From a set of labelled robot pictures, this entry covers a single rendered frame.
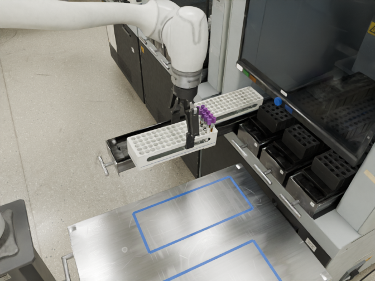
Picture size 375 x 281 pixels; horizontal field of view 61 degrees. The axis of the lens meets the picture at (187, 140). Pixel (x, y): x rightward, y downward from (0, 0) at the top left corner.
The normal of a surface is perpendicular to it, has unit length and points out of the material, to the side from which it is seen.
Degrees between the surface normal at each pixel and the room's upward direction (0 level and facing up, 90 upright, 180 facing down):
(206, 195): 0
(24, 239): 0
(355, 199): 90
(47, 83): 0
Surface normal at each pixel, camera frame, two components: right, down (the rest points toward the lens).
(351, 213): -0.88, 0.32
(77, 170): 0.01, -0.72
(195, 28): 0.36, 0.47
